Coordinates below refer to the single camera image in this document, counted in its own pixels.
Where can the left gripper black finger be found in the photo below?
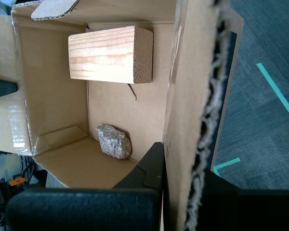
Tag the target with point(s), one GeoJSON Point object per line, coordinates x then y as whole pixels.
{"type": "Point", "coordinates": [2, 89]}

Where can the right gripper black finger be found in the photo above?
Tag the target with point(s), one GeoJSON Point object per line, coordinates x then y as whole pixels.
{"type": "Point", "coordinates": [86, 209]}
{"type": "Point", "coordinates": [250, 211]}

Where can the brown cardboard box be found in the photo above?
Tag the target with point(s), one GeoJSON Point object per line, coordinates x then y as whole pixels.
{"type": "Point", "coordinates": [50, 72]}

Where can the speckled beige rock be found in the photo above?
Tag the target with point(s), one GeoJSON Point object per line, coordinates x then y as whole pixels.
{"type": "Point", "coordinates": [114, 142]}

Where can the light wooden block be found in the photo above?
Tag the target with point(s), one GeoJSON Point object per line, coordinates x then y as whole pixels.
{"type": "Point", "coordinates": [101, 55]}

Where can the orange label tag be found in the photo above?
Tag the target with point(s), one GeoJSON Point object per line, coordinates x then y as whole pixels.
{"type": "Point", "coordinates": [17, 181]}

